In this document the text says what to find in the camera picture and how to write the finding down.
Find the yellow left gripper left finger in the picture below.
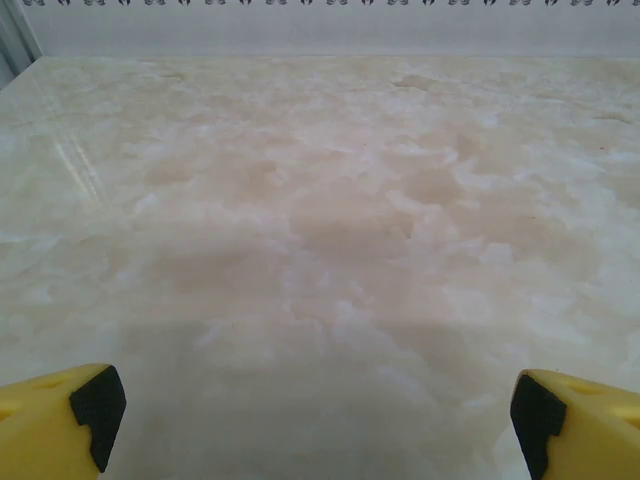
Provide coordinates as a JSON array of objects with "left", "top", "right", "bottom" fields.
[{"left": 0, "top": 363, "right": 127, "bottom": 480}]

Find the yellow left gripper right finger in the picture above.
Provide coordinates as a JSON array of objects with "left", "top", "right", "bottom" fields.
[{"left": 509, "top": 368, "right": 640, "bottom": 480}]

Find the aluminium left frame post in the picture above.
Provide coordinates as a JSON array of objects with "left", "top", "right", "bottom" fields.
[{"left": 0, "top": 0, "right": 45, "bottom": 94}]

